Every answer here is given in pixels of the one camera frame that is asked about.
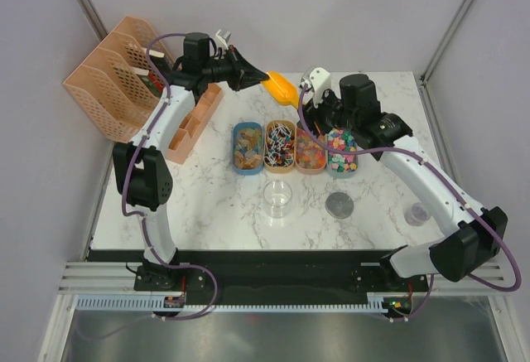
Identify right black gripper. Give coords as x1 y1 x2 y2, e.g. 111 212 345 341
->
296 86 358 142

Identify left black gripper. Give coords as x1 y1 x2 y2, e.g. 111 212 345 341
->
202 46 269 93

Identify pink gummy tray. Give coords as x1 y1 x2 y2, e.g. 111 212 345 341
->
295 127 327 175

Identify light blue star candy tray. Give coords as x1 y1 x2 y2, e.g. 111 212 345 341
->
325 128 358 179

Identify yellow plastic scoop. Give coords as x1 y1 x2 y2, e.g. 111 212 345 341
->
262 71 299 109

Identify tan lollipop tray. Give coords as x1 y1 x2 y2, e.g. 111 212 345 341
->
264 120 296 173

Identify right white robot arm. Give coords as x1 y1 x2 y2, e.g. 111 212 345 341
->
298 69 508 291

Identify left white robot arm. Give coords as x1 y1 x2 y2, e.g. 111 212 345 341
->
113 30 268 292

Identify peach desk organizer tray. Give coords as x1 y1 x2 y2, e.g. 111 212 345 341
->
166 84 224 165

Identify books in file rack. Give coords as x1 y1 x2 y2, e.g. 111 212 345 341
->
133 50 172 98

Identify grey metal jar lid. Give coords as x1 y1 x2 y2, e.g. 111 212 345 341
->
325 191 354 220

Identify clear glass jar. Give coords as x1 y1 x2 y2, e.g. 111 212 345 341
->
263 180 294 226

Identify peach file organizer rack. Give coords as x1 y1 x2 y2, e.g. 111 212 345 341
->
63 17 173 142

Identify small purple candy cup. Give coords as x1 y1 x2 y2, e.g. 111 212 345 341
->
404 202 431 227

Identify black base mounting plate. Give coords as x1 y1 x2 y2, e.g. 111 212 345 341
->
88 250 429 321

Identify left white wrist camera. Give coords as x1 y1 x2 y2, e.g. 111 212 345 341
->
214 29 231 51

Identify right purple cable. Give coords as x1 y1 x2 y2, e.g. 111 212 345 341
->
296 81 523 324

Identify purple cable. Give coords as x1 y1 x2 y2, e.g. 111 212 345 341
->
296 81 523 324
74 31 220 341

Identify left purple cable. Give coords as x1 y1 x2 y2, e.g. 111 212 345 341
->
74 31 220 341

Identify white slotted cable duct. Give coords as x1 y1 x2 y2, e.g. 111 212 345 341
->
75 294 388 313

